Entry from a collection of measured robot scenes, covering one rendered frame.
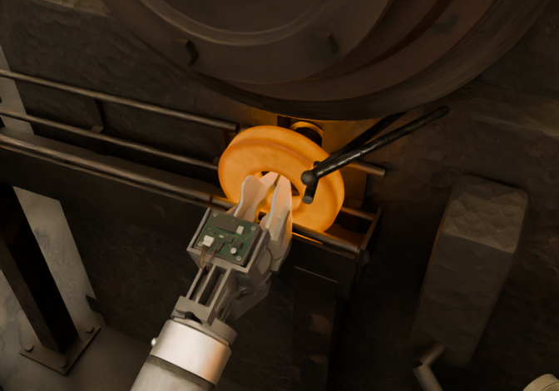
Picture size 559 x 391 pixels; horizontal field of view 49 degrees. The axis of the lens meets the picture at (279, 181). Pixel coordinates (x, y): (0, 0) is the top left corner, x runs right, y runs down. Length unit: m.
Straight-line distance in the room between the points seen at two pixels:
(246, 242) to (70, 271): 1.07
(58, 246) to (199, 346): 1.14
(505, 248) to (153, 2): 0.40
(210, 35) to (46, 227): 1.34
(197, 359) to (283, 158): 0.24
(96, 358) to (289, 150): 0.94
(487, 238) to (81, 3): 0.57
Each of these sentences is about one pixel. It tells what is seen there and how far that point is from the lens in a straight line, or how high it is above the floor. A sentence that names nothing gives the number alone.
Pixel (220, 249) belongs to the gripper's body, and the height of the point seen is 0.78.
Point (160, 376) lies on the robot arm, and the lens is 0.62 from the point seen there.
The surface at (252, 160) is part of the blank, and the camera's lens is 0.71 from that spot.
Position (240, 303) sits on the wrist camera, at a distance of 0.67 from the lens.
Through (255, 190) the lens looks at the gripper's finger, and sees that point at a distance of 0.71.
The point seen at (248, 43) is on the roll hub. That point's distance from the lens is 0.47.
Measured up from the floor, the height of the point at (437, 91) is 0.96.
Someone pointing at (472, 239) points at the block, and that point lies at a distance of 0.64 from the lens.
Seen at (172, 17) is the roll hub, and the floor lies 1.02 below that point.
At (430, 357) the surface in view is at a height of 0.61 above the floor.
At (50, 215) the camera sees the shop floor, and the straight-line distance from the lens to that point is 1.81.
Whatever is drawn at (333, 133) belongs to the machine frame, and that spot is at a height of 0.79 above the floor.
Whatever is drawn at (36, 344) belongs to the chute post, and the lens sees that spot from 1.56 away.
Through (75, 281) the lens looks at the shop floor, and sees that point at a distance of 1.64.
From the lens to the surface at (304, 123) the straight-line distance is 0.79.
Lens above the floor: 1.27
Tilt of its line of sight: 45 degrees down
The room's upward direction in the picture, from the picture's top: straight up
